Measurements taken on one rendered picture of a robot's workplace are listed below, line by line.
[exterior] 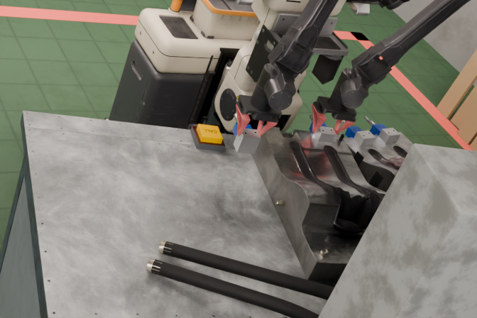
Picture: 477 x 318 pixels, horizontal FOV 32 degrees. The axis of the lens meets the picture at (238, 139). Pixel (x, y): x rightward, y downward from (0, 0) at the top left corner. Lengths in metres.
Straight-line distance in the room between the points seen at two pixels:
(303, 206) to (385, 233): 0.74
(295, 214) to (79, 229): 0.53
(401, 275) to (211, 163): 1.05
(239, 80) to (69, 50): 1.69
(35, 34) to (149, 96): 1.49
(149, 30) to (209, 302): 1.23
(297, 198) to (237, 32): 0.95
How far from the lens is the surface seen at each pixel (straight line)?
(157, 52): 2.78
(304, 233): 2.05
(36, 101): 3.75
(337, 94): 2.30
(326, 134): 2.36
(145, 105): 2.86
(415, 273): 1.27
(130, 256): 1.89
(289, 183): 2.13
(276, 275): 1.85
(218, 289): 1.83
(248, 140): 2.12
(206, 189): 2.15
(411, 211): 1.28
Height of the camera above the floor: 2.05
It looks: 31 degrees down
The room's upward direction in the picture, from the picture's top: 22 degrees clockwise
